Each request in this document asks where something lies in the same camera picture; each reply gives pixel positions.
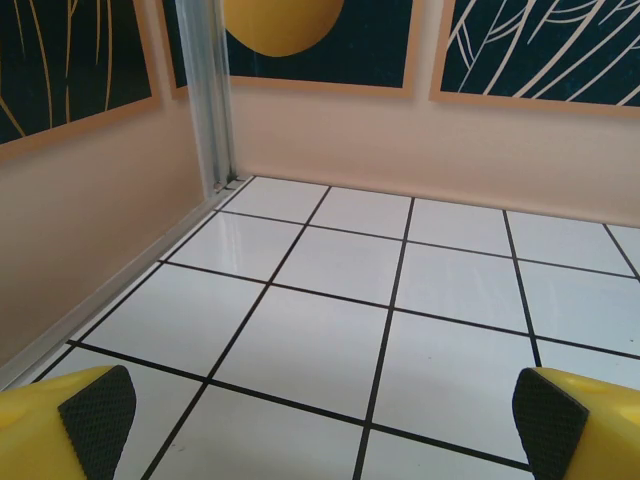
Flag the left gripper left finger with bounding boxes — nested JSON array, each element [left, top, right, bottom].
[[0, 364, 137, 480]]

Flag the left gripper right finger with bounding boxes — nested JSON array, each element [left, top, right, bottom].
[[513, 366, 640, 480]]

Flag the aluminium floor rail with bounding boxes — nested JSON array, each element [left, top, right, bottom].
[[0, 187, 246, 392]]

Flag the aluminium frame post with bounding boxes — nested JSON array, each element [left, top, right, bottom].
[[175, 0, 240, 195]]

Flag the dark wall panel gold lines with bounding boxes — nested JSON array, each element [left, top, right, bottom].
[[0, 0, 162, 162]]

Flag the dark wall panel feather outlines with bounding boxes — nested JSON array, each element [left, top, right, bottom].
[[428, 0, 640, 120]]

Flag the dark wall panel gold oval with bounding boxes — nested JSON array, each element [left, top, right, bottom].
[[159, 0, 419, 100]]

